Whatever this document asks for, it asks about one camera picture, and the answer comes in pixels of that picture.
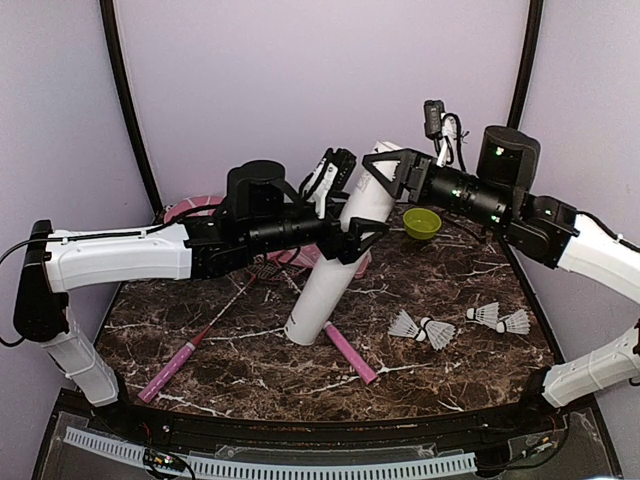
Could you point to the black frame post right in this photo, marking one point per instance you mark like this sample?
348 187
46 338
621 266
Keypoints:
526 63

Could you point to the white shuttlecock tube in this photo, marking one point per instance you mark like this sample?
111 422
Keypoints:
367 200

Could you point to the grey cable duct front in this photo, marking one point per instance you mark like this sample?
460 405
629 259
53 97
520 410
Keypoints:
200 467

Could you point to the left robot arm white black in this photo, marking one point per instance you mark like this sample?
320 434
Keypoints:
261 213

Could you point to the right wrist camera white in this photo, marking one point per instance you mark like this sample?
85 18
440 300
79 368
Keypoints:
445 131

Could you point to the white shuttlecock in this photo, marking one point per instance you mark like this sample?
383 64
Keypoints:
439 334
486 315
405 327
516 323

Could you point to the pink racket top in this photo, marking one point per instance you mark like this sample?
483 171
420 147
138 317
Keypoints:
345 345

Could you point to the pink racket bottom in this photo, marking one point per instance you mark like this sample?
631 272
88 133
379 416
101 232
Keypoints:
264 270

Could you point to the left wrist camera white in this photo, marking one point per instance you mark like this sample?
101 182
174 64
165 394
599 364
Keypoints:
330 175

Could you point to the green plastic bowl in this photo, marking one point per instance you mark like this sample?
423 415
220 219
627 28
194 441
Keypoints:
421 224

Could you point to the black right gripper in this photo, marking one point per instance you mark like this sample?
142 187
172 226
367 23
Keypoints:
410 160

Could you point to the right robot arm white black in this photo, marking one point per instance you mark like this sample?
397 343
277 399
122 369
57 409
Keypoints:
544 229

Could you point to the black frame post left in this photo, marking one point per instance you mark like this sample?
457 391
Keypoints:
126 102

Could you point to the pink racket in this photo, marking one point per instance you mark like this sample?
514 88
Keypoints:
264 270
345 345

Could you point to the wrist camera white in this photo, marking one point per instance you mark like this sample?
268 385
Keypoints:
330 175
445 131

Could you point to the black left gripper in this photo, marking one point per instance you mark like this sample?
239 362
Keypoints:
351 249

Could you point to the pink racket bag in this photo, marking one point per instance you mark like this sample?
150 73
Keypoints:
220 244

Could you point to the black frame post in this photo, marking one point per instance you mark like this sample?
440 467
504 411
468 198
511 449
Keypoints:
126 102
526 63

